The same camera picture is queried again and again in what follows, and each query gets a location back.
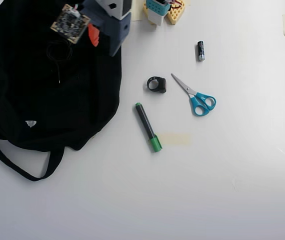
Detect black usb cable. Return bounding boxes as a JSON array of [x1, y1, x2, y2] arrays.
[[46, 41, 74, 85]]

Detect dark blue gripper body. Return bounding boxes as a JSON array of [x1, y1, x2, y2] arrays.
[[82, 0, 133, 44]]

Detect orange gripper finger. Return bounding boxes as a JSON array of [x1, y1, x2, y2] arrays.
[[87, 23, 101, 48]]

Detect bare camera circuit board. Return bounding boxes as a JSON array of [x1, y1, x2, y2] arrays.
[[49, 3, 92, 45]]

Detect black fabric bag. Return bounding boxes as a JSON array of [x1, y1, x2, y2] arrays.
[[0, 0, 123, 182]]

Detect black plastic ring clip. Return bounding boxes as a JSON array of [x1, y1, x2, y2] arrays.
[[146, 76, 168, 95]]

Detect black cylindrical battery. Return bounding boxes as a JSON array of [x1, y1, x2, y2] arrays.
[[196, 40, 206, 63]]

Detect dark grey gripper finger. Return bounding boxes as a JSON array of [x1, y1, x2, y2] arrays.
[[108, 39, 127, 58]]

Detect black marker with green cap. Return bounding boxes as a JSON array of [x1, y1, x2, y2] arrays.
[[134, 102, 163, 154]]

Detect beige masking tape strip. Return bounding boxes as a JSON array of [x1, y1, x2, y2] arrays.
[[129, 0, 145, 21]]

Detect yellow perforated base clamp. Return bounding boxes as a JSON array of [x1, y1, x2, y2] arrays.
[[142, 0, 191, 26]]

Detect scissors with blue handles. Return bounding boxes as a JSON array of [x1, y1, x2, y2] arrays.
[[170, 72, 217, 117]]

